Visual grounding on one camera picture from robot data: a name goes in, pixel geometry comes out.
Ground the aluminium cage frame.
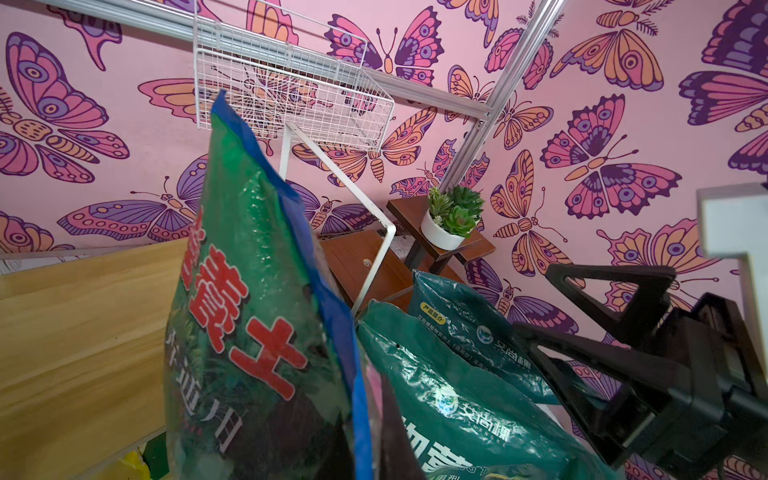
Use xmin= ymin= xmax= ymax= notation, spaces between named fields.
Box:
xmin=51 ymin=1 xmax=566 ymax=190

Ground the blue green soil bag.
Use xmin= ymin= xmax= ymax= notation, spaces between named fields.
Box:
xmin=164 ymin=93 xmax=376 ymax=479

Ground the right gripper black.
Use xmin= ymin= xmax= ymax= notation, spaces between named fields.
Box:
xmin=512 ymin=264 xmax=767 ymax=479

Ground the brown wooden step stand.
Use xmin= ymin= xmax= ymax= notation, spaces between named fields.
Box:
xmin=320 ymin=196 xmax=495 ymax=310

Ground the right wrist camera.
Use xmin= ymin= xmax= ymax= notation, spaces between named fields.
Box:
xmin=696 ymin=182 xmax=767 ymax=367

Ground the white wire basket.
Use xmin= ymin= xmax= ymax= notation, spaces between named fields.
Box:
xmin=192 ymin=1 xmax=395 ymax=150

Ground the white frame wooden shelf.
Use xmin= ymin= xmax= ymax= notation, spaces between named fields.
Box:
xmin=0 ymin=122 xmax=397 ymax=480

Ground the yellow green packet left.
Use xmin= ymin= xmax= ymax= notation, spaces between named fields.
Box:
xmin=89 ymin=449 xmax=151 ymax=480

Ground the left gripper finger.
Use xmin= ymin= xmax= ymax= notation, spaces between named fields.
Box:
xmin=380 ymin=376 xmax=426 ymax=480

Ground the dark green fertilizer bag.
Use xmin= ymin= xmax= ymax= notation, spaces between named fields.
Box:
xmin=357 ymin=301 xmax=622 ymax=479
xmin=408 ymin=270 xmax=559 ymax=405

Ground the succulent plant white pot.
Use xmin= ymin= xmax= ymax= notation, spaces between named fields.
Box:
xmin=420 ymin=185 xmax=484 ymax=251

